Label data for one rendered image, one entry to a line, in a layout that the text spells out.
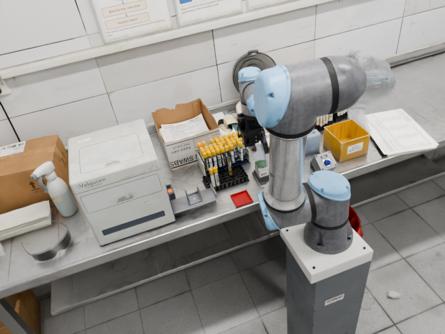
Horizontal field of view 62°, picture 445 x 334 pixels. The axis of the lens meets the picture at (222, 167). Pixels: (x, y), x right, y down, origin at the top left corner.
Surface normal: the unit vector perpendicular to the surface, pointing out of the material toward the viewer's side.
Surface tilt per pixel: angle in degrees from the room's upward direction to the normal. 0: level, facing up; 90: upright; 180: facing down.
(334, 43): 90
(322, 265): 5
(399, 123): 0
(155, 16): 95
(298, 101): 77
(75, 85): 90
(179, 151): 87
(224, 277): 0
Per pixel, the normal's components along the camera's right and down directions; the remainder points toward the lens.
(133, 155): -0.11, -0.77
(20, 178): 0.21, 0.58
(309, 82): 0.04, -0.13
